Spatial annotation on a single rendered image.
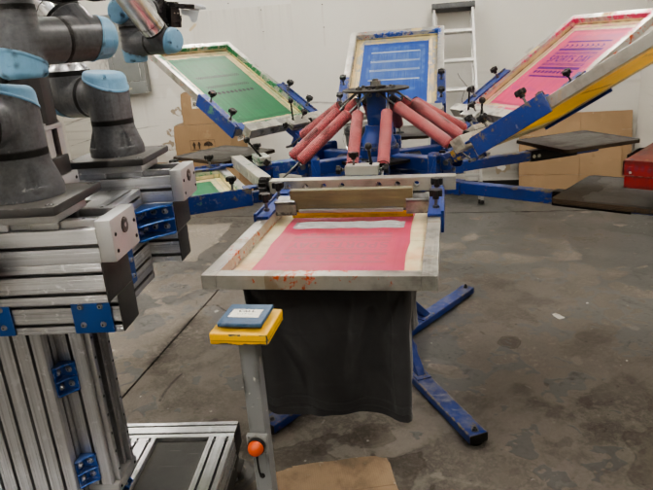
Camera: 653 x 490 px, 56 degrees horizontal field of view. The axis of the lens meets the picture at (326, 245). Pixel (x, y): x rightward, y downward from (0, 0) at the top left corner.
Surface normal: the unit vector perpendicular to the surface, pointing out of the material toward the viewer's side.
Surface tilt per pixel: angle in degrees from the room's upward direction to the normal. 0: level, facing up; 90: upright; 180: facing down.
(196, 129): 89
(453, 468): 0
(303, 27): 90
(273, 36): 90
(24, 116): 90
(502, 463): 0
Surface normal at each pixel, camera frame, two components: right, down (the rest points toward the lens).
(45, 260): -0.06, 0.33
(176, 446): -0.07, -0.95
